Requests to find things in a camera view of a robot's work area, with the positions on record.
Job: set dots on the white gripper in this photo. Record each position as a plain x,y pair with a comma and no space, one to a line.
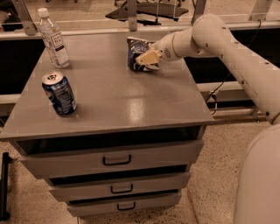
164,50

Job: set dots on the blue chip bag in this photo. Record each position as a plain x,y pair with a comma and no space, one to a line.
136,47

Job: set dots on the clear plastic water bottle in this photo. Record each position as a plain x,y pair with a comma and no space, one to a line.
53,40

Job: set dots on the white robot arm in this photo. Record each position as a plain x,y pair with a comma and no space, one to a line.
258,191

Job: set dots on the black office chair base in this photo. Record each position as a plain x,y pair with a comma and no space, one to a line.
158,10

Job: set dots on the grey drawer cabinet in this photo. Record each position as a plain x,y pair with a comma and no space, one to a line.
116,107

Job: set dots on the blue soda can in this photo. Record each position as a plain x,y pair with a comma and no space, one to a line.
58,90

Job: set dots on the top grey drawer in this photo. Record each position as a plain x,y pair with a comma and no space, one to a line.
117,159

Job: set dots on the grey drawer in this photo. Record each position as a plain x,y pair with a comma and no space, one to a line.
163,199
117,159
120,187

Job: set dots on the middle grey drawer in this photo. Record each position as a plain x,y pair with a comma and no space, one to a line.
120,187

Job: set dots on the bottom grey drawer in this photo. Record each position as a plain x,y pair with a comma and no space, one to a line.
163,199

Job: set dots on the black metal stand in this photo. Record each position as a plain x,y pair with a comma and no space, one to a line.
6,160

